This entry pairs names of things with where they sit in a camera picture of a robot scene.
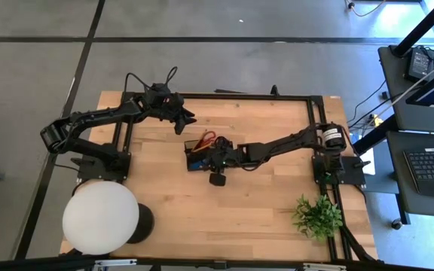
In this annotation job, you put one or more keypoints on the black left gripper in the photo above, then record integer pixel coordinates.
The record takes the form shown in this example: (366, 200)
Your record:
(164, 105)

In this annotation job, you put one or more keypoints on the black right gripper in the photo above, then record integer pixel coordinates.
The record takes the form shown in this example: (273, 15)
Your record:
(224, 158)

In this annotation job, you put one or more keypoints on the black mesh desk organizer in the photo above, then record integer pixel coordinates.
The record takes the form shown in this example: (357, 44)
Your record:
(194, 154)

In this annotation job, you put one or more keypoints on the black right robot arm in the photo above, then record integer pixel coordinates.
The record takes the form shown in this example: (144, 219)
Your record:
(277, 145)

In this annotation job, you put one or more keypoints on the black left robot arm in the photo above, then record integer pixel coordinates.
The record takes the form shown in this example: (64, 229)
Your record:
(100, 113)

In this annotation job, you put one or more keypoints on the black rig crossbar with brackets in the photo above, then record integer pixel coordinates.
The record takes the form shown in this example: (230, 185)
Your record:
(187, 263)

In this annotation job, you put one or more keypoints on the green artificial plant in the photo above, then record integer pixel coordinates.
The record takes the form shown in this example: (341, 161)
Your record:
(318, 220)

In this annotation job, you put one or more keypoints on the white globe table lamp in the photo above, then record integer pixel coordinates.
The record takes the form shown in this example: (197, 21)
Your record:
(100, 217)

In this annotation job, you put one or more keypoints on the white paper sheet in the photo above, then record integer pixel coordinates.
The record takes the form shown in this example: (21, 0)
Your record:
(370, 162)

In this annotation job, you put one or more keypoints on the yellow power plug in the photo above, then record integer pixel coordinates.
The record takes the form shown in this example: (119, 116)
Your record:
(377, 121)

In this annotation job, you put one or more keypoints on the black caster wheel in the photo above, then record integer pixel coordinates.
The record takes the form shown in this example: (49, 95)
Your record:
(396, 224)

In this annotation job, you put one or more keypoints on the dark grey side desk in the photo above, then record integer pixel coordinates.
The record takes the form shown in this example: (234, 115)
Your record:
(394, 83)

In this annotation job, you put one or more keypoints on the grey desk with laptop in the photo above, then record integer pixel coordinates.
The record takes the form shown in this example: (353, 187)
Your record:
(428, 207)

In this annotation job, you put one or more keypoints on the black laptop keyboard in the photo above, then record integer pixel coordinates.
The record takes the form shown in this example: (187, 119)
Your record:
(431, 169)

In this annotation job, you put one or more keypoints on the thin white strip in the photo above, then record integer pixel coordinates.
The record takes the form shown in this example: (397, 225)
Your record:
(416, 86)

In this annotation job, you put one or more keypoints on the black power box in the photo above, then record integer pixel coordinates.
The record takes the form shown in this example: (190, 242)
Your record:
(418, 64)

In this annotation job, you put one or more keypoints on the black arch bracket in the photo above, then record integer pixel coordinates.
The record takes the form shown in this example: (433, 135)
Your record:
(274, 91)

